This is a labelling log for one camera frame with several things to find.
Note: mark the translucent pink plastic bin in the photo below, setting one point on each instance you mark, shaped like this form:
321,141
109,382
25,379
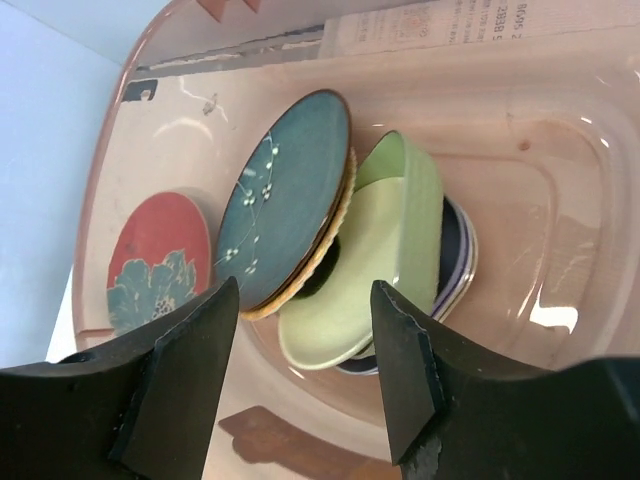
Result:
530,110

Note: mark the green square panda plate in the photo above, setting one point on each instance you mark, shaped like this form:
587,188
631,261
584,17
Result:
418,255

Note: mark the teal blossom round plate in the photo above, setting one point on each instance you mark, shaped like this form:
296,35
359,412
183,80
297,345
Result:
284,199

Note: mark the cream round plate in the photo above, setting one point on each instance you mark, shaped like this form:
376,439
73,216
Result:
334,324

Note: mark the red floral round plate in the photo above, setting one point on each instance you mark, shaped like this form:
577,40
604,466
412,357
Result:
161,261

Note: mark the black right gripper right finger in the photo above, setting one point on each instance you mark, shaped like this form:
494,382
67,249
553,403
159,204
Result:
457,410

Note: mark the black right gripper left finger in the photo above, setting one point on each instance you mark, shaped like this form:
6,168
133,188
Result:
140,406

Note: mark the purple rimmed square plate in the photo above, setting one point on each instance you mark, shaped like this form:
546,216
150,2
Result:
455,273

